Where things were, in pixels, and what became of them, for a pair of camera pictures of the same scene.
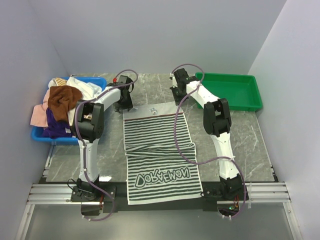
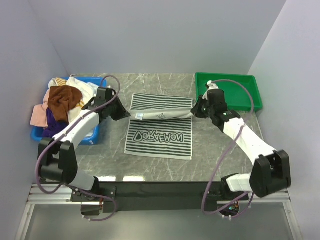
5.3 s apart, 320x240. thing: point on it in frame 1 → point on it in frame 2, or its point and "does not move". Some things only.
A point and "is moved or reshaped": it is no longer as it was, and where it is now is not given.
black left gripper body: x=124 y=104 → x=116 y=111
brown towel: x=62 y=99 does not move
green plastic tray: x=242 y=91 does not move
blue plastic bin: x=37 y=132 does not move
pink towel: x=39 y=117 does not move
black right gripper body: x=178 y=96 → x=204 y=110
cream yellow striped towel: x=59 y=81 does not move
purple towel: x=56 y=129 does not move
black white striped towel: x=156 y=171 is moved or reshaped
